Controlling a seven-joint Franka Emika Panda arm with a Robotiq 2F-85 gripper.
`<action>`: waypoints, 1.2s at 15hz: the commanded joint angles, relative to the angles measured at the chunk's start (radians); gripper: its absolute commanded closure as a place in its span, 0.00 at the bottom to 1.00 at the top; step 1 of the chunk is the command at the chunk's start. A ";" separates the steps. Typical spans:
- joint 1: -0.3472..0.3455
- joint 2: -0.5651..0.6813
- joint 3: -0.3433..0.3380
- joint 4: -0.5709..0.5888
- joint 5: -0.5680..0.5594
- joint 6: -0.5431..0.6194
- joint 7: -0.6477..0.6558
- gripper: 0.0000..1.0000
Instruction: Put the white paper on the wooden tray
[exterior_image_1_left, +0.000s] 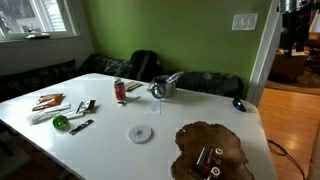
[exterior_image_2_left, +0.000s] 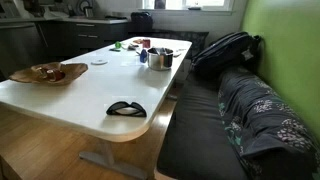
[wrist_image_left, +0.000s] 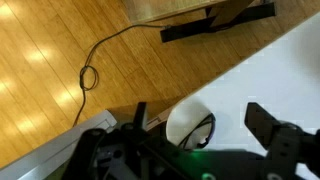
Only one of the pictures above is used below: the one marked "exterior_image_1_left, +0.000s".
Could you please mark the white spool on tray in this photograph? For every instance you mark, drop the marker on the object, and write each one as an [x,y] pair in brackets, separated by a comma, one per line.
[218,151]

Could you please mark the red box on tray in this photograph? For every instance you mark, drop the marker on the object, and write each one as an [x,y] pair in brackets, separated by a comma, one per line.
[201,169]

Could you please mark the wooden slab tray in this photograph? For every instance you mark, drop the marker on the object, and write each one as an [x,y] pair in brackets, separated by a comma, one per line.
[191,138]

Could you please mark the metal pot with lid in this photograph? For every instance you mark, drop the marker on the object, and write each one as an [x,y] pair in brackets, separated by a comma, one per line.
[163,86]

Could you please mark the black backpack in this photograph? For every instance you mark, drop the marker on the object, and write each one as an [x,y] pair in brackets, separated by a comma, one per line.
[144,65]

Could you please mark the tan card stack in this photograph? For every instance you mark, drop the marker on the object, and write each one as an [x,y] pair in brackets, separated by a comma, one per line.
[131,86]

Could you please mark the red soda can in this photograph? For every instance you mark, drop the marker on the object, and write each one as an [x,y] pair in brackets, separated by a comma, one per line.
[119,90]

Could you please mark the round white coaster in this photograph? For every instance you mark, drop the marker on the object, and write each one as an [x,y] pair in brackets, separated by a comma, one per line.
[139,134]

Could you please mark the small dark foil packet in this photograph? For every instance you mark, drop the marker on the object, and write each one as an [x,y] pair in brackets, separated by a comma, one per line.
[85,106]

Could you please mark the black flat strip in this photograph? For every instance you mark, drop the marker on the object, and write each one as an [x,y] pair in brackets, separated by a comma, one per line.
[81,126]

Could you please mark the black mouse with blue light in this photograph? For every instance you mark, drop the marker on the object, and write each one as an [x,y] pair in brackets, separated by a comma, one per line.
[238,105]

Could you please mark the white spool near box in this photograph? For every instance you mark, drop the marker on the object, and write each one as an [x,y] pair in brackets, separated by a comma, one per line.
[215,172]

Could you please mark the green round lid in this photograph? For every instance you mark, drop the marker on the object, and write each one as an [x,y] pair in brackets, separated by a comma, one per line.
[61,122]

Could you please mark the white plastic wrapper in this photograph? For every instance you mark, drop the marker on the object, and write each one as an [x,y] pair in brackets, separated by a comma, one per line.
[49,113]

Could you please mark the object on window sill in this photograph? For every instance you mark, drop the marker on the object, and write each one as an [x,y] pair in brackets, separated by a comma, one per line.
[36,35]

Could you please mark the white wall switch plate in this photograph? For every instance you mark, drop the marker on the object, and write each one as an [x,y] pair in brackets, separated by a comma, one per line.
[245,22]

